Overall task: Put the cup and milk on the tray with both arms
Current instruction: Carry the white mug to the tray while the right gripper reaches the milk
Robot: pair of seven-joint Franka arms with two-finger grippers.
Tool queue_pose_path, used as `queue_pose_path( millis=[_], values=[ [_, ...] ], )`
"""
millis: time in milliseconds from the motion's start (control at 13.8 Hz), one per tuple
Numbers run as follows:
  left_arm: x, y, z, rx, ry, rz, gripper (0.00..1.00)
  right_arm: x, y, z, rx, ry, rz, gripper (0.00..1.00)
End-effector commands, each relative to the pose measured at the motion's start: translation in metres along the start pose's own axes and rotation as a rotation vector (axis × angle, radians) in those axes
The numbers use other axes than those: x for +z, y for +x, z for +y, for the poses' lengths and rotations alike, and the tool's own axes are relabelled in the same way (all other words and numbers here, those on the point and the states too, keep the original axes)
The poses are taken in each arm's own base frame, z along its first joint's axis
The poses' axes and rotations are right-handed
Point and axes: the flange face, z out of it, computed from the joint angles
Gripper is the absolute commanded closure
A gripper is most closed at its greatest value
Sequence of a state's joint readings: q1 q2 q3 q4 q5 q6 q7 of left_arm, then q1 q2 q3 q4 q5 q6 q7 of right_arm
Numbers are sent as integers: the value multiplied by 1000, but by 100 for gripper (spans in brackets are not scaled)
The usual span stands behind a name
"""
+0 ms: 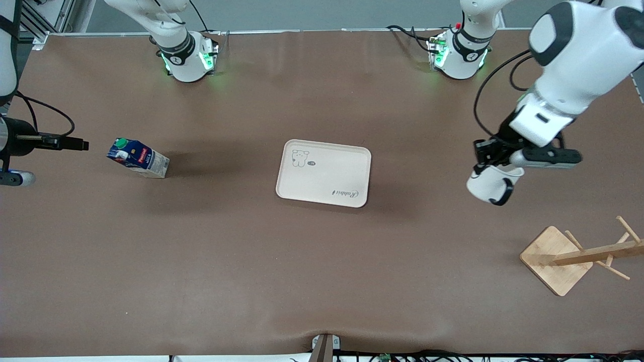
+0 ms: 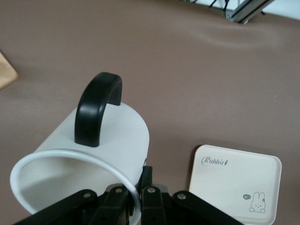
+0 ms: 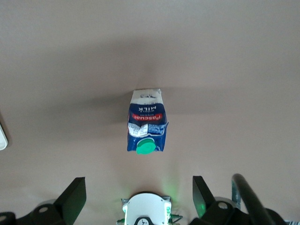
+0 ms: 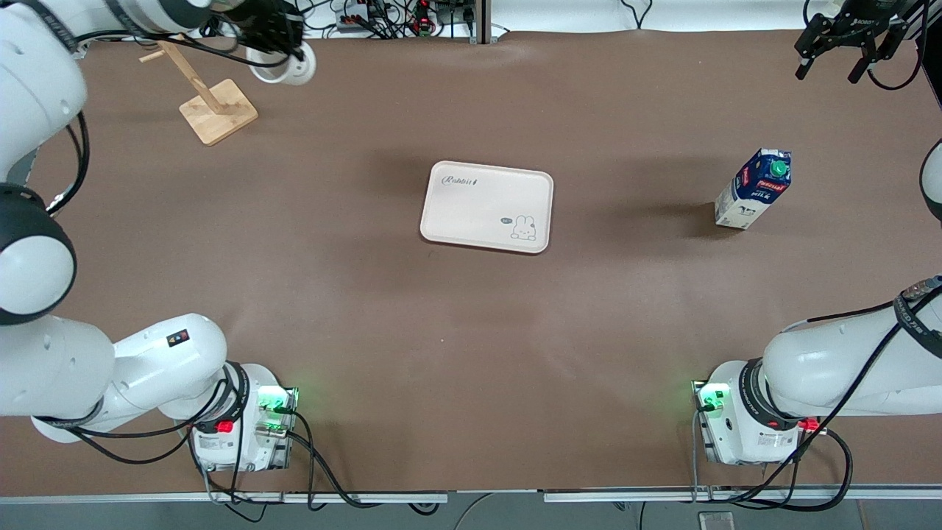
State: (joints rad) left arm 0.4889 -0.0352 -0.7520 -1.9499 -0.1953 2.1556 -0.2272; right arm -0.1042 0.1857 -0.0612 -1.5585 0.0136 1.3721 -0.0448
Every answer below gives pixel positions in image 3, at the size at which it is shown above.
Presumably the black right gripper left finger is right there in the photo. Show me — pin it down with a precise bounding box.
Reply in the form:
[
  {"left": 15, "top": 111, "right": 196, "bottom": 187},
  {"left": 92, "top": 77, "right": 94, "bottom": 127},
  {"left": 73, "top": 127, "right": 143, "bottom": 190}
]
[{"left": 0, "top": 177, "right": 87, "bottom": 225}]

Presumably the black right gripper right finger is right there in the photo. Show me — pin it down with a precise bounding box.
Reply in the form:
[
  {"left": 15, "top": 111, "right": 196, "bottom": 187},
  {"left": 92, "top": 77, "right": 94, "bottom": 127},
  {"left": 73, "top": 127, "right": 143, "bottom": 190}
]
[{"left": 189, "top": 175, "right": 249, "bottom": 225}]

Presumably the cream plastic serving tray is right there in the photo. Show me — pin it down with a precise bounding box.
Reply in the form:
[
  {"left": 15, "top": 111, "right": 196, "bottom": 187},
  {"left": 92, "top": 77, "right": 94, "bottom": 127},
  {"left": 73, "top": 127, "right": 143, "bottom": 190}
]
[{"left": 0, "top": 112, "right": 8, "bottom": 151}]

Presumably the blue white milk carton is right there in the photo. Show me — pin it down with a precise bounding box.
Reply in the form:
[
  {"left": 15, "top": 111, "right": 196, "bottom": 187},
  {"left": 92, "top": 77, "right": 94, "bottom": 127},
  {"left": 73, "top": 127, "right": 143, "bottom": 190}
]
[{"left": 126, "top": 88, "right": 170, "bottom": 157}]

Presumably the black right arm wrist cable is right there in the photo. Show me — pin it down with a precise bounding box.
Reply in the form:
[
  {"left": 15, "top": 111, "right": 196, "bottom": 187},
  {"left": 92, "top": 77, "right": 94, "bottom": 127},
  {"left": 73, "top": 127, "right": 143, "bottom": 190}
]
[{"left": 231, "top": 173, "right": 276, "bottom": 225}]

